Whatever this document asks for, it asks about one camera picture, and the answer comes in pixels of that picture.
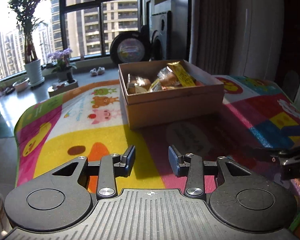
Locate pair of small white shoes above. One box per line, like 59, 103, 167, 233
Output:
90, 67, 106, 76

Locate purple flowers in grey pot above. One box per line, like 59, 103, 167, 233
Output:
48, 48, 77, 82

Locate open cardboard box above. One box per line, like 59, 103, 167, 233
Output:
119, 60, 224, 129

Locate black washing machine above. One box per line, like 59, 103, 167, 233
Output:
140, 0, 190, 62

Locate long bread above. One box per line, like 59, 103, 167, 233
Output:
157, 67, 181, 90

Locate colourful cartoon play mat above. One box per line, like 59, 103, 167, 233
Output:
14, 76, 300, 219

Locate small crinkled snack packet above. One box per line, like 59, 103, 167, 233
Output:
148, 79, 162, 93

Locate yellow long snack bar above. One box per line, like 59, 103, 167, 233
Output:
167, 61, 196, 87

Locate low white planter bowl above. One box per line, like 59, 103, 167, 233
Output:
13, 77, 29, 93

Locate white cabinet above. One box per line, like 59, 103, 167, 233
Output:
229, 0, 300, 110

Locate beige pleated curtain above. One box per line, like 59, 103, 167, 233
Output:
189, 0, 236, 75

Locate round bread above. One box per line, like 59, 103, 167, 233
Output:
127, 74, 152, 95

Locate tall plant in white pot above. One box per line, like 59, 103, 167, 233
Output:
8, 0, 45, 87

